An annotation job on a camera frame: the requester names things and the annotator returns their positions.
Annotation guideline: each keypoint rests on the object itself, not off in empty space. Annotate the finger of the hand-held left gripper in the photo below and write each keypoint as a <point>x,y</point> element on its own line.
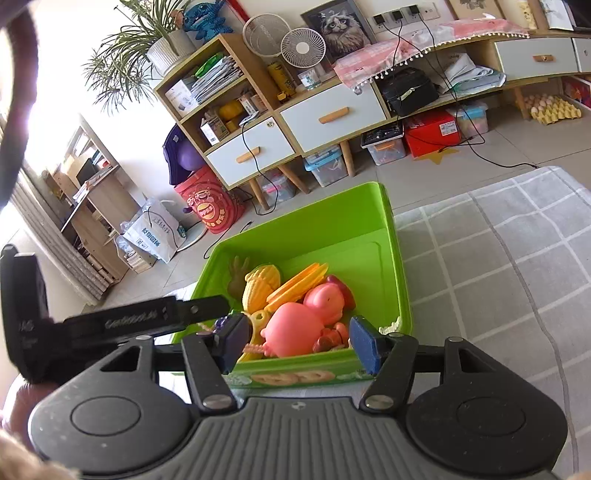
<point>203,309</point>

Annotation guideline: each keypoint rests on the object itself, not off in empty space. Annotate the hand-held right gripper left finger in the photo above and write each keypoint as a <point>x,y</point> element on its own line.
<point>233,341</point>

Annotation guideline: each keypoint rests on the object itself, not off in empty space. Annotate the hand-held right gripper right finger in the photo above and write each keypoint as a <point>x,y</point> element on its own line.
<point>364,344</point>

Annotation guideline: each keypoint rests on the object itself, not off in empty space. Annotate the purple toy grapes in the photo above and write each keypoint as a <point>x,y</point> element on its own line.
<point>220,323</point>

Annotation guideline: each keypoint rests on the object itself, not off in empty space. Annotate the white toy starfish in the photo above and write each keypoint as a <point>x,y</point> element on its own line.
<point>390,326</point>

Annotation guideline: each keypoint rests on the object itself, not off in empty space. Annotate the yellow toy pot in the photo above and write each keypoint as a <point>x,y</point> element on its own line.
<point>258,319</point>

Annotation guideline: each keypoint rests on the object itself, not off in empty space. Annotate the red toy crab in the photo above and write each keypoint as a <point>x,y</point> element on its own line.
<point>330,341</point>

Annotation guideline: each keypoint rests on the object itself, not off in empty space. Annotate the pink toy pig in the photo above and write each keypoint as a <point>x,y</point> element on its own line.
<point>328,300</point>

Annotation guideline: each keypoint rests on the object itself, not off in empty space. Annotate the pink toy animal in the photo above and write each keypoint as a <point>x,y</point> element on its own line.
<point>291,330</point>

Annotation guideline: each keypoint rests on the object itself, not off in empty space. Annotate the yellow toy corn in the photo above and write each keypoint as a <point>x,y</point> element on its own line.
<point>261,286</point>

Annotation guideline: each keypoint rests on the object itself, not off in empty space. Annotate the orange flower-shaped mould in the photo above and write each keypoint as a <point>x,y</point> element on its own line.
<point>295,284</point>

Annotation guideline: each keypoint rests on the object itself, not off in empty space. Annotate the green plastic box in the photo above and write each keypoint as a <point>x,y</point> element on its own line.
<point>351,221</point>

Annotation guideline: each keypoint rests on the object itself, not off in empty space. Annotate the white radiator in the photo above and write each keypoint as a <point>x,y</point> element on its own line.
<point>51,249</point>

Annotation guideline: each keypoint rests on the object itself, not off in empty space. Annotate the white round floor stand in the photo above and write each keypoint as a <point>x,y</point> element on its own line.
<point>189,235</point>

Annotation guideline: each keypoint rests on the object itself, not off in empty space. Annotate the white paper shopping bag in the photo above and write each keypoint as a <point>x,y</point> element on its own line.
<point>150,235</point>

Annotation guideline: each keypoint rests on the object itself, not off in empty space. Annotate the red printed snack bucket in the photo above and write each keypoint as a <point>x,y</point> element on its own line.
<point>207,203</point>

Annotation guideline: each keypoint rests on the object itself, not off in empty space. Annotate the wooden desk shelf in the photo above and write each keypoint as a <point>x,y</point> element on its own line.
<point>87,194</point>

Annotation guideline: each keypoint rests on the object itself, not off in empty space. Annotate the grey checked blanket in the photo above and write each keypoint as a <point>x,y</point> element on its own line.
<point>485,277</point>

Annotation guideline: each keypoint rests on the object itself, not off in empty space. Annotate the clear storage bin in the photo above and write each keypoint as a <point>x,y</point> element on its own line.
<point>325,168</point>
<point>385,154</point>
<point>277,189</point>
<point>473,117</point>

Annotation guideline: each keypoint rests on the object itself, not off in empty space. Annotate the blurry beige fuzzy object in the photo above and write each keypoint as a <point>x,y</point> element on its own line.
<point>18,461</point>

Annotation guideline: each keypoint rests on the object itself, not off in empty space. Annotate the purple fabric bag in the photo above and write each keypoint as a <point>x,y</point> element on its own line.
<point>182,154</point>

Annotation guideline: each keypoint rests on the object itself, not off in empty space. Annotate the small white carton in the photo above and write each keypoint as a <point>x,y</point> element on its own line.
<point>212,127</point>

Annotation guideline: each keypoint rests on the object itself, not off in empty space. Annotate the yellow round container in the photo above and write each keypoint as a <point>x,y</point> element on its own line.
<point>231,113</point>

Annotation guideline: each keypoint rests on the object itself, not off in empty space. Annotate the yellow star floor mat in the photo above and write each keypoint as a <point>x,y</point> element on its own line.
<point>436,157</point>

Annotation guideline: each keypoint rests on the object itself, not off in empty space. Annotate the wooden shelf cabinet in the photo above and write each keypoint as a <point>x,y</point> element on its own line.
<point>272,115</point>

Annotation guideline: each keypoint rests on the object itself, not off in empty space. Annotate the white printed packet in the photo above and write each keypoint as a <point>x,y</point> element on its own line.
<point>249,106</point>

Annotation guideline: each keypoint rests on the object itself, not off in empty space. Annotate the black flat device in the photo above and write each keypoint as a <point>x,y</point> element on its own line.
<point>381,134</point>

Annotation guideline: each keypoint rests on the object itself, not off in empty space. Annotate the red cardboard box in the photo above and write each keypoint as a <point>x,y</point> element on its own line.
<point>431,134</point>

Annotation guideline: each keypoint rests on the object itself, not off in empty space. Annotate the stack of papers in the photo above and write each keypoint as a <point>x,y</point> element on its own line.
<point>214,83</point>

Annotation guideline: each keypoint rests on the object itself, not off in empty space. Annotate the yellow toy vehicle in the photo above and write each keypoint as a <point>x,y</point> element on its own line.
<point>285,96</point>

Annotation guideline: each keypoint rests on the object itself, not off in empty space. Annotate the yellow tall box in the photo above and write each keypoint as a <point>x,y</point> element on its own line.
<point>281,76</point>

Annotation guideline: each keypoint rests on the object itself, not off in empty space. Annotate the clear plastic cup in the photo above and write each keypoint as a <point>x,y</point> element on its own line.
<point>309,78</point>

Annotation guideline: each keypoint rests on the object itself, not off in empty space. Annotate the black bag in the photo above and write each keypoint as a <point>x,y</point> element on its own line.
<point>408,92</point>

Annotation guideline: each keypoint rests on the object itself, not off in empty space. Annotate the potted green plant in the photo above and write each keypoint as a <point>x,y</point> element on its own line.
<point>171,48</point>

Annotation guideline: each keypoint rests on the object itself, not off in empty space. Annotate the white fan grille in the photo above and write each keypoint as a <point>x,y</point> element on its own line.
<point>261,34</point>

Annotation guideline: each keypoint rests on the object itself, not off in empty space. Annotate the white desk fan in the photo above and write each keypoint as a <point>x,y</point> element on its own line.
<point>302,46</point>

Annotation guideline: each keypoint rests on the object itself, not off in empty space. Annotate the blue plush toy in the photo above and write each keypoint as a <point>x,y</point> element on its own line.
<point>201,18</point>

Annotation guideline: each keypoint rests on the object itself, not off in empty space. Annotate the pale blue folded cloth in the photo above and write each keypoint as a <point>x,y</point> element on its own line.
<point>471,71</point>

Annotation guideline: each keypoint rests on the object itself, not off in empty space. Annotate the low wooden tv cabinet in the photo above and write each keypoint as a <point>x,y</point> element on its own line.
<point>512,87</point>

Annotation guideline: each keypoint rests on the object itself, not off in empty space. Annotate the pink tasselled cloth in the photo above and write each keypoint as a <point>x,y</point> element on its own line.
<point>415,50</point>

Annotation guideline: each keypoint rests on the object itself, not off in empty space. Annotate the yellow egg tray with eggs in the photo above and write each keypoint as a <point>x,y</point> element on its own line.
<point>554,108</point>

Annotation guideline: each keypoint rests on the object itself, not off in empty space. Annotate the framed cat picture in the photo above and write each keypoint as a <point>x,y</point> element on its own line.
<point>339,25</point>

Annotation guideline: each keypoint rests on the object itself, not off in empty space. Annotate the white printed cardboard box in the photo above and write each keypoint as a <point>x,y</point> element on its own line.
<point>579,90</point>

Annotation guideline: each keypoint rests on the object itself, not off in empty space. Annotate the framed cartoon drawing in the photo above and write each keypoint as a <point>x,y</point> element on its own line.
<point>475,7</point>

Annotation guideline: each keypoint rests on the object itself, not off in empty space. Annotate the white wall socket panel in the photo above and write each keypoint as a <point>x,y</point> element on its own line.
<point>406,14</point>

